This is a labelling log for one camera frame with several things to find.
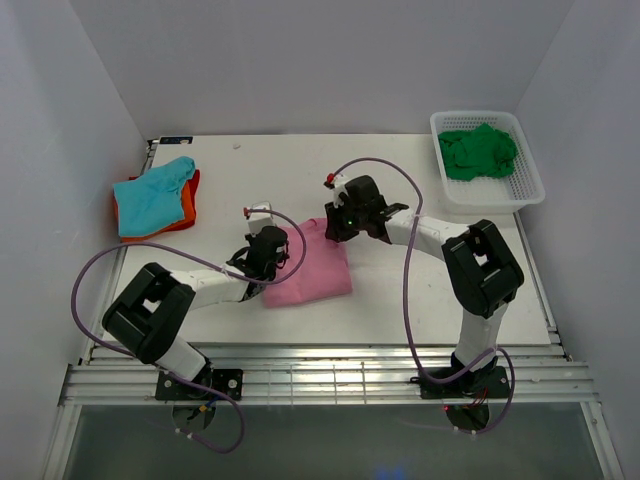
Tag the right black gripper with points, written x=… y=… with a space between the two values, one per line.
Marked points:
x=334 y=231

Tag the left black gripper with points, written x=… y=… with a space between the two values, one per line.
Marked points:
x=250 y=240

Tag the pink t shirt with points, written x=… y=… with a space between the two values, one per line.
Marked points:
x=323 y=274

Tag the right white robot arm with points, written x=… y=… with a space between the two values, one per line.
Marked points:
x=483 y=272

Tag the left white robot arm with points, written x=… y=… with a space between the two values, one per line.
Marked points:
x=147 y=315

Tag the orange folded t shirt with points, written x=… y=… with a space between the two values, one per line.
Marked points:
x=175 y=226

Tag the cyan folded t shirt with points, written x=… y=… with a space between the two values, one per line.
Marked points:
x=153 y=200

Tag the green t shirt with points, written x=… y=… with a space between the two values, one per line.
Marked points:
x=482 y=152

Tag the dark label sticker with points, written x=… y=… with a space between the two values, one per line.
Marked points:
x=176 y=140

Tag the white plastic basket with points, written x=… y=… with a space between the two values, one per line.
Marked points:
x=489 y=195

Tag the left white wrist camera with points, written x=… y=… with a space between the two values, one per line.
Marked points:
x=258 y=216

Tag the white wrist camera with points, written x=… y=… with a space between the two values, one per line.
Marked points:
x=336 y=183
x=258 y=216

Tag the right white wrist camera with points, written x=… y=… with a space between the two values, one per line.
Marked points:
x=336 y=183

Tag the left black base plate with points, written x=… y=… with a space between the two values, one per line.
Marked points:
x=227 y=381

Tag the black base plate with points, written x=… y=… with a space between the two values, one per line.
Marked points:
x=490 y=382
x=227 y=381

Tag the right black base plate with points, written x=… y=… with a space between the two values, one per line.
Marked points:
x=490 y=382

